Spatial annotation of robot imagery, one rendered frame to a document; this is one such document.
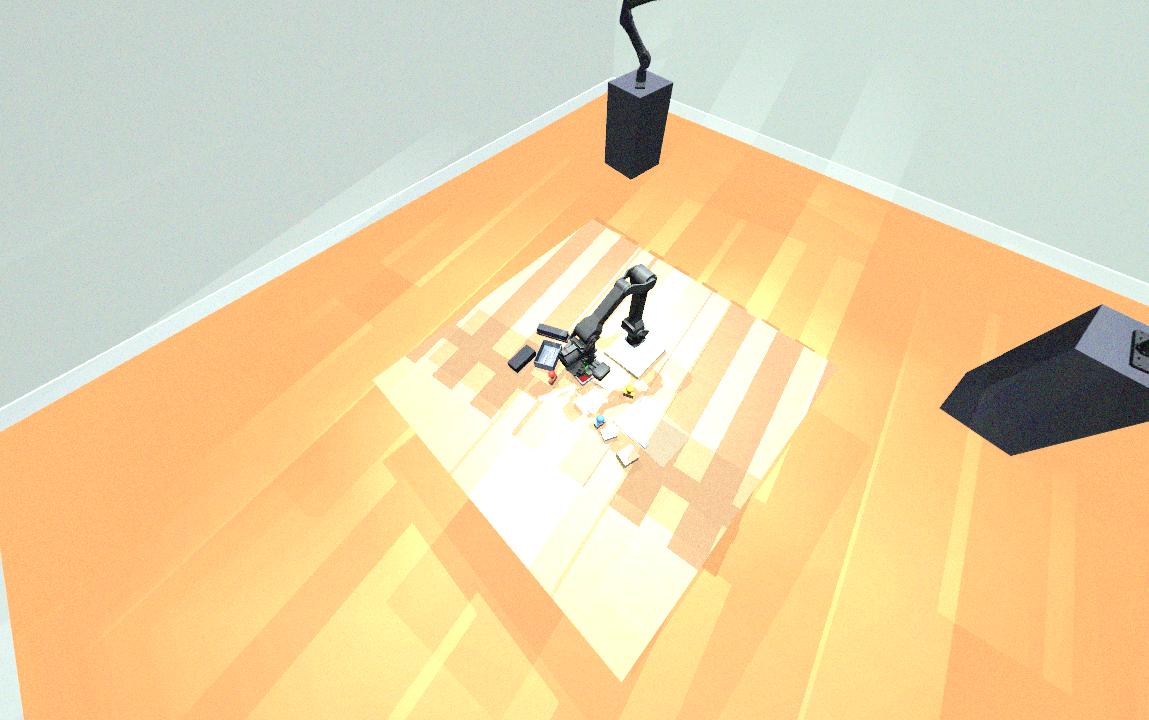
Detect white flat strip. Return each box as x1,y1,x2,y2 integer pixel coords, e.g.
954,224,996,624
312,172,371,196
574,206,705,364
538,385,576,401

